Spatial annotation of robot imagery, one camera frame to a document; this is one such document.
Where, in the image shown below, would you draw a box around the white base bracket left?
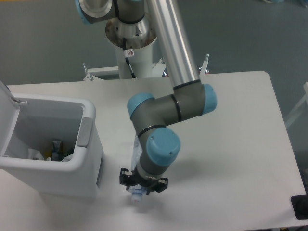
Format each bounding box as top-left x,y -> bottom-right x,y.
83,63 -> 119,81

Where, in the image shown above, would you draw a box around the white base bracket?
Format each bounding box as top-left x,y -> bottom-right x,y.
83,63 -> 119,81
152,53 -> 210,77

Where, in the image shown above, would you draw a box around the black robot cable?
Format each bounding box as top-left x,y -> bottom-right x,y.
122,37 -> 138,79

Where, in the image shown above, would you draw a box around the white trash can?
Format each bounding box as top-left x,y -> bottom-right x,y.
0,92 -> 103,197

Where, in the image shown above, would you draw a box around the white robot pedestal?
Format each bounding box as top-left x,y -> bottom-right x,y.
105,13 -> 157,79

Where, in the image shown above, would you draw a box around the white frame at right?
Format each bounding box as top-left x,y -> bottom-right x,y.
284,82 -> 308,129

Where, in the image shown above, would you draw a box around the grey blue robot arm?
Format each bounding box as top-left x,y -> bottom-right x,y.
75,0 -> 217,193

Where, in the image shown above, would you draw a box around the black device at table edge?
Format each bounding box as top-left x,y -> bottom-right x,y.
291,194 -> 308,220

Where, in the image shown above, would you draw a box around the white trash can lid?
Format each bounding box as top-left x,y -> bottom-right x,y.
0,82 -> 27,156

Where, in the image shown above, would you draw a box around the trash inside can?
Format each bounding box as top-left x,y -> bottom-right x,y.
27,140 -> 75,162

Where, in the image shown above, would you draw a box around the white base bracket right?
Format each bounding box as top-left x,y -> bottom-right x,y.
152,53 -> 210,77

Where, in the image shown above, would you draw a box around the crushed clear plastic bottle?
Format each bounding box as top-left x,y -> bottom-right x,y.
127,136 -> 147,203

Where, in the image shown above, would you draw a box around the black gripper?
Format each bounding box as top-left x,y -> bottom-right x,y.
119,168 -> 168,194

